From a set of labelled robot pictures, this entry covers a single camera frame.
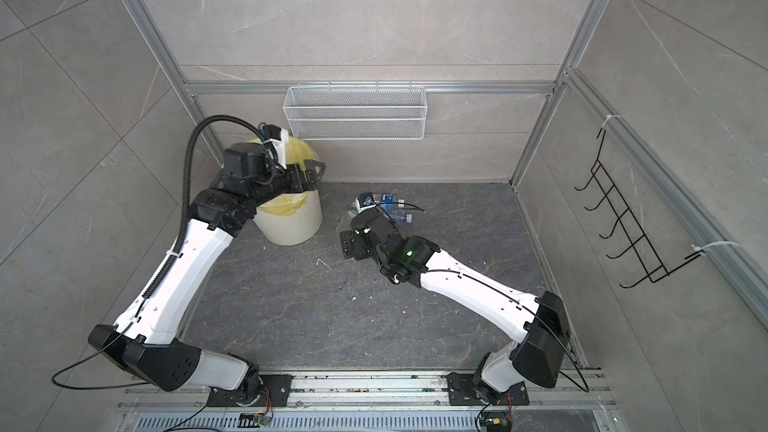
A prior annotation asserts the clear crushed bottle blue cap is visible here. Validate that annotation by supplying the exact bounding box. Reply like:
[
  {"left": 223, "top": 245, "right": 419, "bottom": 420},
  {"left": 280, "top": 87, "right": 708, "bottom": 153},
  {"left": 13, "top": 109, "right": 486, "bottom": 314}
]
[{"left": 387, "top": 209, "right": 414, "bottom": 224}]

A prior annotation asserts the clear bottle blue label top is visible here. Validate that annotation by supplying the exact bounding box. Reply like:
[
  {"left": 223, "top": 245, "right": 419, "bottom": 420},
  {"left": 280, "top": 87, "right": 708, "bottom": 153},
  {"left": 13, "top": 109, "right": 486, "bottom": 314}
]
[{"left": 373, "top": 193, "right": 405, "bottom": 208}]

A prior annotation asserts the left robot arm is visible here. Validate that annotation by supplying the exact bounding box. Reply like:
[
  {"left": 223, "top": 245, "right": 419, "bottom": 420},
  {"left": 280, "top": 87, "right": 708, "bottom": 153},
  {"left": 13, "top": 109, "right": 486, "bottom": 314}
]
[{"left": 88, "top": 137, "right": 325, "bottom": 403}]

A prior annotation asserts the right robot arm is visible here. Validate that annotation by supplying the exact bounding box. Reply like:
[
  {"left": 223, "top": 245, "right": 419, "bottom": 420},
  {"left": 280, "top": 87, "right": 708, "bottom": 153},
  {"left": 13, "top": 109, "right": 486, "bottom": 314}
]
[{"left": 339, "top": 207, "right": 571, "bottom": 401}]

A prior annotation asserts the yellow plastic bin liner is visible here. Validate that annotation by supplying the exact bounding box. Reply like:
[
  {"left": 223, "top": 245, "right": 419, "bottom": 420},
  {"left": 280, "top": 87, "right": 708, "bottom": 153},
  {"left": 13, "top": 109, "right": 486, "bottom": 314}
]
[{"left": 252, "top": 128, "right": 325, "bottom": 218}]

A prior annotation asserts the white ribbed trash bin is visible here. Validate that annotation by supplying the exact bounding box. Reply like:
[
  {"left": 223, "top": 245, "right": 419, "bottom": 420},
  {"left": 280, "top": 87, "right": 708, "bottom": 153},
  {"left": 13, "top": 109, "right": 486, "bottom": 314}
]
[{"left": 251, "top": 135, "right": 325, "bottom": 247}]

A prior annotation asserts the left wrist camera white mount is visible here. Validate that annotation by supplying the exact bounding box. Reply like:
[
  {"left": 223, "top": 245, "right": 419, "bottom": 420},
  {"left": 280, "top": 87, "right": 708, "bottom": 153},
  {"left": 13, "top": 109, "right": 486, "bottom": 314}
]
[{"left": 259, "top": 123, "right": 290, "bottom": 168}]

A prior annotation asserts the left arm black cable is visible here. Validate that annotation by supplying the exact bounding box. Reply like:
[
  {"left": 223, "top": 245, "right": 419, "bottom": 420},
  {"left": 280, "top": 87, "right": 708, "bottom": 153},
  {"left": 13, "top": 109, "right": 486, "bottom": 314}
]
[{"left": 51, "top": 114, "right": 268, "bottom": 391}]

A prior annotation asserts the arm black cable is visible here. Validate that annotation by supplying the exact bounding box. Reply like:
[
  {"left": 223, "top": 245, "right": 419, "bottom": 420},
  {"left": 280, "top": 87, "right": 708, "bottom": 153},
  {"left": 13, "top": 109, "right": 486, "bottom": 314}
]
[
  {"left": 374, "top": 200, "right": 590, "bottom": 394},
  {"left": 51, "top": 114, "right": 268, "bottom": 391}
]

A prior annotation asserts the white wire mesh basket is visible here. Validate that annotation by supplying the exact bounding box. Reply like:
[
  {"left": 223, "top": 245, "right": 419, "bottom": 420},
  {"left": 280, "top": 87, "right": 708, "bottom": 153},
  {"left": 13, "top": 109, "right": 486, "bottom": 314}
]
[{"left": 283, "top": 85, "right": 428, "bottom": 141}]

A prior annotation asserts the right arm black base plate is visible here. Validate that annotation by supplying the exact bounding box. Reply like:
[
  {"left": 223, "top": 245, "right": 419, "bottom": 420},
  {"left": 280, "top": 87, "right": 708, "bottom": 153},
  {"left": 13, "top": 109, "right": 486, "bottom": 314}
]
[{"left": 445, "top": 372, "right": 530, "bottom": 407}]

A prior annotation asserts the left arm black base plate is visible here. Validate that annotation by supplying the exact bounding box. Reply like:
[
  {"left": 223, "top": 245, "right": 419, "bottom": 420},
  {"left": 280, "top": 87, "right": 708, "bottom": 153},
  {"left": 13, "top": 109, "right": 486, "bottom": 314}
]
[{"left": 209, "top": 374, "right": 293, "bottom": 408}]

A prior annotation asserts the black wire hook rack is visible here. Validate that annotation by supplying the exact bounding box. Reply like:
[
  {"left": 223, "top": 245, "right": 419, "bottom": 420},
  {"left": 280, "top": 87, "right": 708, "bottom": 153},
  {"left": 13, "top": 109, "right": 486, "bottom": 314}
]
[{"left": 573, "top": 129, "right": 705, "bottom": 290}]

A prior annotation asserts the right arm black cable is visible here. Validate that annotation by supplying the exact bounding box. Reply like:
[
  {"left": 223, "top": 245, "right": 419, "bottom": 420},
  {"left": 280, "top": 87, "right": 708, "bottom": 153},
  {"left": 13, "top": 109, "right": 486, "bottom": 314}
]
[{"left": 374, "top": 200, "right": 590, "bottom": 394}]

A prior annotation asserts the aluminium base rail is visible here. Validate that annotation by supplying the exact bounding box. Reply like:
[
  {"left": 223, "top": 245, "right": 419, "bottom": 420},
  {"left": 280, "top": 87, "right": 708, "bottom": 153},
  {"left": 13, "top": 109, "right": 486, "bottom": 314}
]
[{"left": 106, "top": 369, "right": 627, "bottom": 431}]

